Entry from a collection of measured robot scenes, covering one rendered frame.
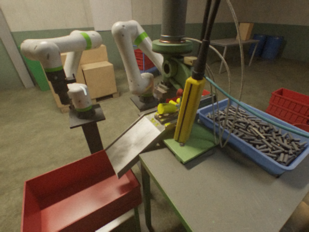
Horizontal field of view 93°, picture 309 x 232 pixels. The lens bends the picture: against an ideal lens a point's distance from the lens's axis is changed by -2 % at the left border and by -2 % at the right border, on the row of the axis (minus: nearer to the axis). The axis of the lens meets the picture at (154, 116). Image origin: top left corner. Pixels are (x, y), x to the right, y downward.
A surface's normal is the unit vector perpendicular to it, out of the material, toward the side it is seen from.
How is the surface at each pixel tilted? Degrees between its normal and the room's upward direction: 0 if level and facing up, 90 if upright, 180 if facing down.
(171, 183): 0
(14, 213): 0
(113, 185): 0
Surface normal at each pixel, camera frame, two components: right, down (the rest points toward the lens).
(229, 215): 0.00, -0.83
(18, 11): 0.53, 0.48
